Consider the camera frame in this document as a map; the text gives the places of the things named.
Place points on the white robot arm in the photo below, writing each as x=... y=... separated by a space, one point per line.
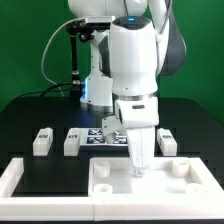
x=132 y=43

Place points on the white desk top panel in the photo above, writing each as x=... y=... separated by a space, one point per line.
x=165 y=175

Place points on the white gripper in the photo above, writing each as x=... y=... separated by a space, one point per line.
x=139 y=118

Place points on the marker tag base plate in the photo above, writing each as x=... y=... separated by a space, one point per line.
x=93 y=136

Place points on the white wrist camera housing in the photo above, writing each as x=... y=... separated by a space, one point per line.
x=110 y=126

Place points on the grey camera on stand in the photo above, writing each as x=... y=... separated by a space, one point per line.
x=99 y=22

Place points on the white U-shaped fence frame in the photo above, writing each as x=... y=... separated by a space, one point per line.
x=103 y=206

